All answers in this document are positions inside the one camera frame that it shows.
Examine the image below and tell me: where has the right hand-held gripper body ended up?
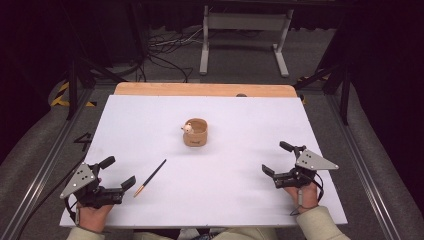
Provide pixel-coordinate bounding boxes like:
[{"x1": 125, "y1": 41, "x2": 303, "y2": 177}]
[{"x1": 272, "y1": 145, "x2": 340, "y2": 190}]

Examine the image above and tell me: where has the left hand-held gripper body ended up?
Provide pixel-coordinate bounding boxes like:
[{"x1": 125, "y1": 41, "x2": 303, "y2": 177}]
[{"x1": 59, "y1": 162, "x2": 125, "y2": 210}]

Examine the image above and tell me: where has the black pen with gold tip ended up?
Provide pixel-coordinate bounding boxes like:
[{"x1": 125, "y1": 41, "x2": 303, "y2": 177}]
[{"x1": 133, "y1": 158, "x2": 168, "y2": 198}]

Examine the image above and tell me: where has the tan pen holder with figurine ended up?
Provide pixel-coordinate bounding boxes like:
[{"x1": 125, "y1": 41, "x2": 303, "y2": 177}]
[{"x1": 180, "y1": 117, "x2": 209, "y2": 148}]

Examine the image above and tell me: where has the person's left hand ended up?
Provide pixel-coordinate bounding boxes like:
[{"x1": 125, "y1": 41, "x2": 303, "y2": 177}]
[{"x1": 76, "y1": 201, "x2": 115, "y2": 233}]

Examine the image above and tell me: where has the person's right hand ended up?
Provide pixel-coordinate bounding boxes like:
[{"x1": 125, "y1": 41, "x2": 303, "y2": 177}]
[{"x1": 284, "y1": 182, "x2": 320, "y2": 215}]

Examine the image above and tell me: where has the white table mat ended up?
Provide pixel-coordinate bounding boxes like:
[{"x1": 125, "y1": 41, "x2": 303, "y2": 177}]
[{"x1": 59, "y1": 94, "x2": 349, "y2": 230}]

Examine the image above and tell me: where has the black tripod stand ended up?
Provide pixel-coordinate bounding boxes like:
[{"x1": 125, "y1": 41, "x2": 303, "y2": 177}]
[
  {"x1": 65, "y1": 46, "x2": 129, "y2": 122},
  {"x1": 293, "y1": 61, "x2": 353, "y2": 127}
]

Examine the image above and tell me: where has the yellow and black floor tape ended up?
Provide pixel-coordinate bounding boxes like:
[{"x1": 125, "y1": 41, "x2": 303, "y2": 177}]
[{"x1": 49, "y1": 81, "x2": 98, "y2": 109}]

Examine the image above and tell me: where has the white metal stand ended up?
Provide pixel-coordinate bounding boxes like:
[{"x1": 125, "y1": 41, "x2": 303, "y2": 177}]
[{"x1": 198, "y1": 4, "x2": 295, "y2": 79}]

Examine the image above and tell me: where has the right hand-held gripper cable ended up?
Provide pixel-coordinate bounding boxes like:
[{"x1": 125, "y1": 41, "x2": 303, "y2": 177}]
[{"x1": 289, "y1": 171, "x2": 326, "y2": 216}]

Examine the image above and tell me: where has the hand-held gripper cable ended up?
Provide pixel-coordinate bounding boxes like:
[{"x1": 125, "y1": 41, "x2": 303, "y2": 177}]
[
  {"x1": 14, "y1": 159, "x2": 86, "y2": 240},
  {"x1": 289, "y1": 171, "x2": 326, "y2": 216}
]

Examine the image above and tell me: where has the left hand-held gripper cable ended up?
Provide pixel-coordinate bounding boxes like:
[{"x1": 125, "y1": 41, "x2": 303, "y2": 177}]
[{"x1": 14, "y1": 159, "x2": 86, "y2": 240}]

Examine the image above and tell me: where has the aluminium rail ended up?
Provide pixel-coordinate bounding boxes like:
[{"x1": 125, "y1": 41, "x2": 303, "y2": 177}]
[
  {"x1": 0, "y1": 85, "x2": 98, "y2": 240},
  {"x1": 323, "y1": 92, "x2": 403, "y2": 240}
]

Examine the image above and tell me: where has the black floor cable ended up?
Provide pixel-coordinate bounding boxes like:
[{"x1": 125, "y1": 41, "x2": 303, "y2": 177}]
[{"x1": 138, "y1": 49, "x2": 195, "y2": 84}]

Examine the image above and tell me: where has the white floor cable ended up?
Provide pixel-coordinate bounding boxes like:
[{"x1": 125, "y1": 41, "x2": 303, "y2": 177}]
[{"x1": 148, "y1": 27, "x2": 205, "y2": 48}]

